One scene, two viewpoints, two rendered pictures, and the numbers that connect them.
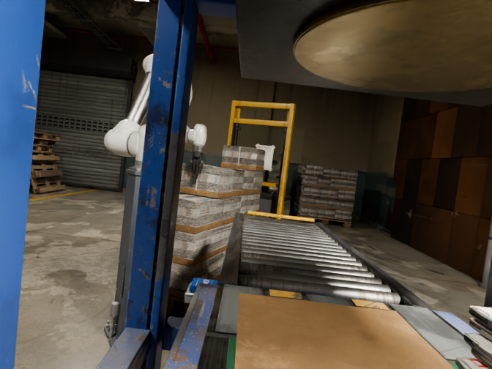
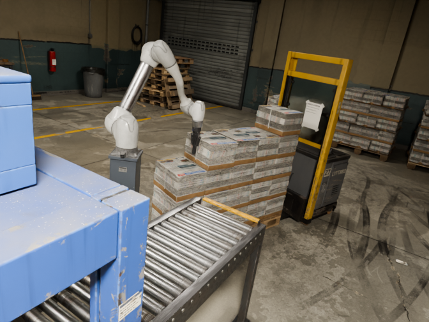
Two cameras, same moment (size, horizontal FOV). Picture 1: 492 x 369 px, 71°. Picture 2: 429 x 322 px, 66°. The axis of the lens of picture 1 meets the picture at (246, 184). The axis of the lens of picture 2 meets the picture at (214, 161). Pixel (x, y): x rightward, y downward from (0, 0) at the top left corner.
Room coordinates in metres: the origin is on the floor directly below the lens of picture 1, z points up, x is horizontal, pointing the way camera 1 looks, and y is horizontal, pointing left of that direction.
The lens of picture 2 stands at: (0.43, -1.08, 1.84)
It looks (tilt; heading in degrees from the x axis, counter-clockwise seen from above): 20 degrees down; 30
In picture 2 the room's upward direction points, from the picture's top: 8 degrees clockwise
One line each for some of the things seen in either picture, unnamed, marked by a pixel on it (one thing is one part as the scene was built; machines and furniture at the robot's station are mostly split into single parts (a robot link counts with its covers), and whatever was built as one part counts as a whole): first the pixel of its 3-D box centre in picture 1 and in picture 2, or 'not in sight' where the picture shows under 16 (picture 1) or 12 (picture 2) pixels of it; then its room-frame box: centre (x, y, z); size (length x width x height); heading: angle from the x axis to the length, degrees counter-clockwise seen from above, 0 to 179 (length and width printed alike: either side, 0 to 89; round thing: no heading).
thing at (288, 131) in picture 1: (282, 181); (325, 144); (3.93, -0.40, 0.97); 0.09 x 0.09 x 1.75; 71
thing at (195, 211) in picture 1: (205, 241); (214, 199); (2.94, 0.29, 0.42); 1.17 x 0.39 x 0.83; 161
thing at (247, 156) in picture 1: (237, 209); (269, 167); (3.63, 0.05, 0.65); 0.39 x 0.30 x 1.29; 71
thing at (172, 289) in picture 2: (295, 252); (145, 273); (1.41, -0.23, 0.77); 0.47 x 0.05 x 0.05; 90
